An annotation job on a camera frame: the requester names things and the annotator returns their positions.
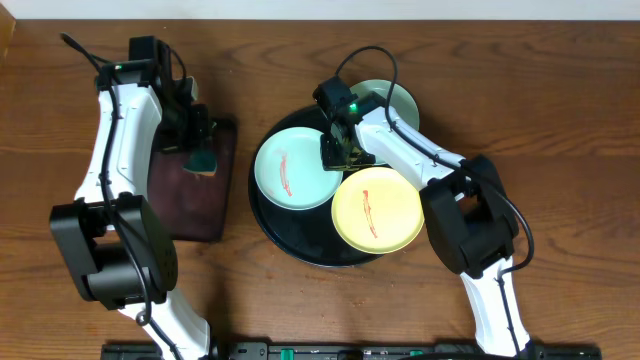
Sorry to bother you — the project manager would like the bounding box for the green sponge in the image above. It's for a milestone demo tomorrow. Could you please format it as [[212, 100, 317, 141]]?
[[183, 137, 218, 177]]

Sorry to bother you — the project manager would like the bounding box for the light blue plate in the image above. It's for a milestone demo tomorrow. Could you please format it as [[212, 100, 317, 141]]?
[[254, 127, 343, 211]]

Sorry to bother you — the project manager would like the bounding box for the yellow plate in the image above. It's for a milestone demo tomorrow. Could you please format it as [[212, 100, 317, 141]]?
[[331, 167, 424, 255]]

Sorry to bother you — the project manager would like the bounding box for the pale green plate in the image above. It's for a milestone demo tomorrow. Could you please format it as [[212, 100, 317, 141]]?
[[350, 79, 420, 131]]

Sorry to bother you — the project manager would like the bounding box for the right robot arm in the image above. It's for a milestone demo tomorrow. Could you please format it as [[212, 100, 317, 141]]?
[[313, 89, 533, 357]]

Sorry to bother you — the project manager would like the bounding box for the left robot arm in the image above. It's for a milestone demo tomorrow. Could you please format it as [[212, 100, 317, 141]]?
[[49, 59, 216, 359]]

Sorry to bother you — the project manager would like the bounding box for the dark brown square tray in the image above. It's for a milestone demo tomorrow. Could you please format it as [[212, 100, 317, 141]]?
[[148, 118, 237, 243]]

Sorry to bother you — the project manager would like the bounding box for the round black tray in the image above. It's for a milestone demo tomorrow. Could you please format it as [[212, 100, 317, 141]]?
[[249, 105, 383, 267]]

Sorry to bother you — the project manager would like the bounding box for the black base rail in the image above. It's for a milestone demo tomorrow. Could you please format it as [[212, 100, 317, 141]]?
[[101, 341, 603, 360]]

